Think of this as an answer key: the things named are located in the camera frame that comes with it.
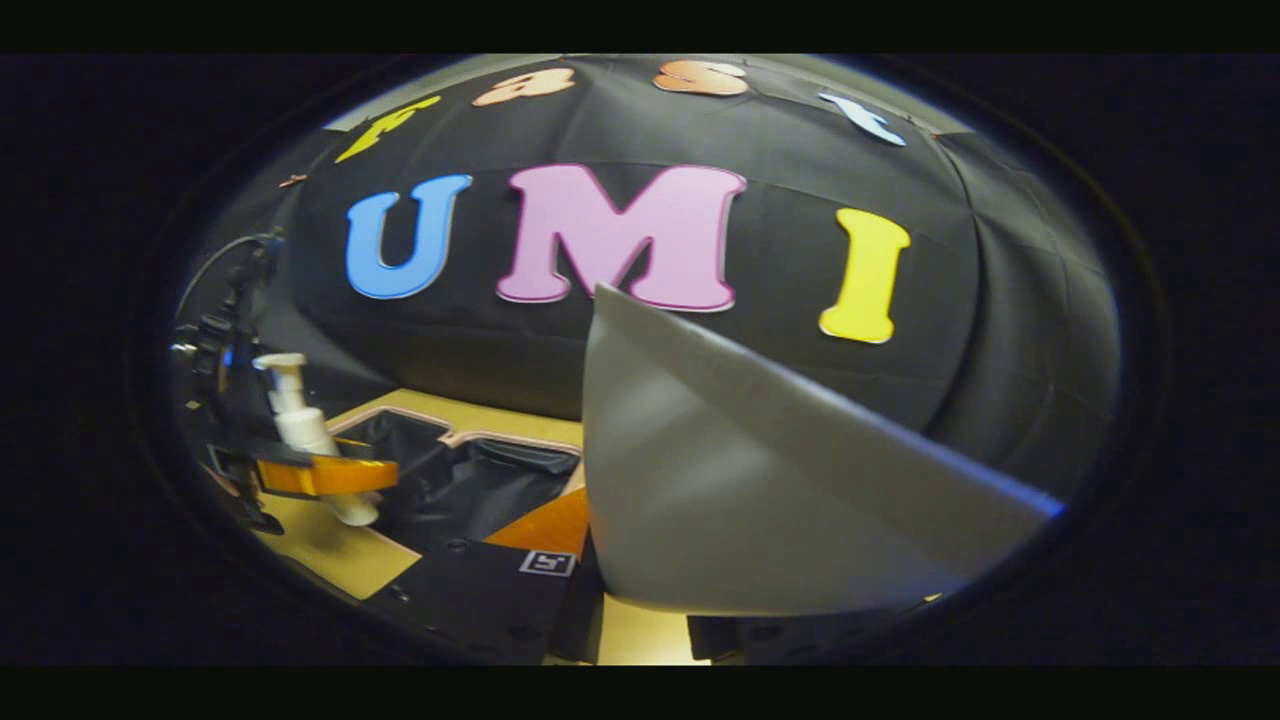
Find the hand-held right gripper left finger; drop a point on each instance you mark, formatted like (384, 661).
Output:
(470, 600)

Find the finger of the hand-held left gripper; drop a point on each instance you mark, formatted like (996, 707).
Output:
(330, 475)

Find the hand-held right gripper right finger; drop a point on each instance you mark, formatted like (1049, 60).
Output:
(730, 638)

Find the white pump bottle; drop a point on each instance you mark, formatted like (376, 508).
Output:
(300, 420)

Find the pink suitcase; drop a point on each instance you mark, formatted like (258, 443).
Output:
(470, 480)

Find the grey packet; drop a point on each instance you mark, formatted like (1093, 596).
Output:
(760, 480)

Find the black backdrop cloth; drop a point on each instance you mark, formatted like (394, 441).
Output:
(800, 380)

